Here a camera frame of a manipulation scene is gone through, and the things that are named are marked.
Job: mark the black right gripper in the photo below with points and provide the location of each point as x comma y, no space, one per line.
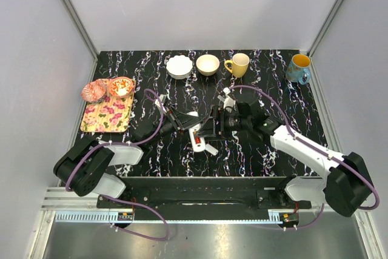
208,130

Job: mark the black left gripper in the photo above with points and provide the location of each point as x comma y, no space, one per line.
182,121

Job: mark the white battery cover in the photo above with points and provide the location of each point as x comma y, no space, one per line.
211,149

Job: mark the white remote control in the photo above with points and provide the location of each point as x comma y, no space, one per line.
193,134

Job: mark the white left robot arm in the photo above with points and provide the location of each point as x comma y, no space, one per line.
83,166

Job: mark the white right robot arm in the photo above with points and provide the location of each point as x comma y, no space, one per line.
344,182

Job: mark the white scalloped bowl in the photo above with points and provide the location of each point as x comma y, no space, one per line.
179,67

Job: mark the cream round bowl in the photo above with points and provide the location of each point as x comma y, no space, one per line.
207,64

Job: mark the orange floral bowl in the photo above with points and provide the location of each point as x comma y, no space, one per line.
121,87

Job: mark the floral rectangular tray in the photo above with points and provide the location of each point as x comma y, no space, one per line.
110,114

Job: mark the yellow mug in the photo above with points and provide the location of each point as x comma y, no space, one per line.
238,65

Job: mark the red patterned shallow bowl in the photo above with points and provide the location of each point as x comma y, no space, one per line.
94,91

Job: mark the blue floral mug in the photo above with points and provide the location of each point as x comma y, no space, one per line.
299,69

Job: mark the left electronics connector box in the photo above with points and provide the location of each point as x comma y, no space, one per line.
125,216

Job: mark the electronics connector box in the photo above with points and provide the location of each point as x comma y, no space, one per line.
289,217
125,216

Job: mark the right electronics connector box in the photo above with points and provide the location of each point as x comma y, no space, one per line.
289,217

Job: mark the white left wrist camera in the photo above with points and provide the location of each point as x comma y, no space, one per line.
160,103

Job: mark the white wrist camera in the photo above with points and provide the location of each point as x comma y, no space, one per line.
228,103
160,103

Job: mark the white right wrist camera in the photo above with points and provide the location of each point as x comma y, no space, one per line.
228,103

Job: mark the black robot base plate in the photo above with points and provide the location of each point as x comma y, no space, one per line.
240,197

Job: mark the aluminium front rail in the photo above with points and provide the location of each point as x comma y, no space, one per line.
145,216

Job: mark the left aluminium frame post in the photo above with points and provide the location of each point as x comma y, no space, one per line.
74,16

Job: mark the aluminium frame post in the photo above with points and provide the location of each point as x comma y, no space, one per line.
325,27
74,16

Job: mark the right aluminium frame post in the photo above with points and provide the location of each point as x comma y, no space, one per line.
325,27

